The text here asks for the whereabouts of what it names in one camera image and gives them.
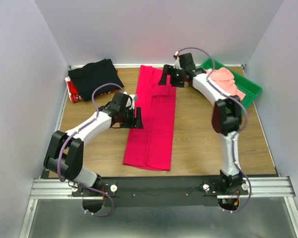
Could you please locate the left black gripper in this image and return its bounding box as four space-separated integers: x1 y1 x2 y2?
120 107 144 129

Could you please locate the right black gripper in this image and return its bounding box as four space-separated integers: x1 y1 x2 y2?
156 65 184 88

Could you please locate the magenta t shirt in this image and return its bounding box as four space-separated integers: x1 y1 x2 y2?
123 65 176 171

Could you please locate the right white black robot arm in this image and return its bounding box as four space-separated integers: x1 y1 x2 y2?
159 52 245 194

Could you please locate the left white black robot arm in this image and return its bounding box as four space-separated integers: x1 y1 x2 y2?
43 92 144 196

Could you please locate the salmon pink t shirt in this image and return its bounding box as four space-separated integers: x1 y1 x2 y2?
209 67 246 101

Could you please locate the black folded t shirt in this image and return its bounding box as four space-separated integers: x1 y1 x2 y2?
68 59 124 101

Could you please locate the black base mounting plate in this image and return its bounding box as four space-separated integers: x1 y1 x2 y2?
72 175 249 208

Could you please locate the green plastic bin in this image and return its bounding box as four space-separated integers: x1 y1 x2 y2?
199 58 263 110

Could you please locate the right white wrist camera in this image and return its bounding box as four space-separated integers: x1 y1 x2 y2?
173 51 181 69

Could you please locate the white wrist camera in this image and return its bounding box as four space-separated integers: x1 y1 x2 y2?
173 51 181 69
126 94 138 110

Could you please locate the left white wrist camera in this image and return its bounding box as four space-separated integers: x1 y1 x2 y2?
126 94 138 110

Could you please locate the aluminium frame rail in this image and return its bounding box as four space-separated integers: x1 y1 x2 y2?
30 177 296 199

